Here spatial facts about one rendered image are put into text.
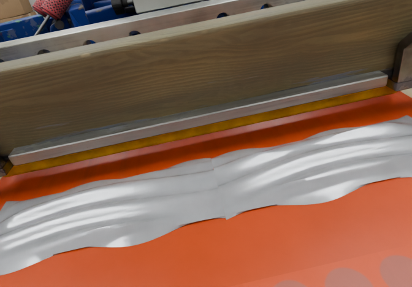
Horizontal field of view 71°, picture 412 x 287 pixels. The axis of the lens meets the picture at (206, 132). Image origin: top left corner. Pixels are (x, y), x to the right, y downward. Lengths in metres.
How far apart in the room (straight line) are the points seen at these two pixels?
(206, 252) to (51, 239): 0.11
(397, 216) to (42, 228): 0.23
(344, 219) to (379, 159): 0.06
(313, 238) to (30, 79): 0.23
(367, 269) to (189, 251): 0.10
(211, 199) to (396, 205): 0.12
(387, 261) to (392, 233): 0.02
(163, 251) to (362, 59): 0.22
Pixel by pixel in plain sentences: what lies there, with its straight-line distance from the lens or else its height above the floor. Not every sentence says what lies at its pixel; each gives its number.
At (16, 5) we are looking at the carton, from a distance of 4.33.
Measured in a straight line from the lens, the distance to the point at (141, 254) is 0.20.
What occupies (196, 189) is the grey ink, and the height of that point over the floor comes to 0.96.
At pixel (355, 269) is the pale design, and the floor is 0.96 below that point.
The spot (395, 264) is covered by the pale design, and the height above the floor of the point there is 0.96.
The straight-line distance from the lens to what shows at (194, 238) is 0.20.
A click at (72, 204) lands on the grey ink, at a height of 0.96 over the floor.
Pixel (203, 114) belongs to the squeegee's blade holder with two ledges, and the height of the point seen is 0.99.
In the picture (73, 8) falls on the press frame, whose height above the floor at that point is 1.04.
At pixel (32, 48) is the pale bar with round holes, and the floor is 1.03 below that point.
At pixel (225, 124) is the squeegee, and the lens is 0.27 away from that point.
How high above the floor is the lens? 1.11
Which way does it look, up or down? 31 degrees down
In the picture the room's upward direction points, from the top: 11 degrees counter-clockwise
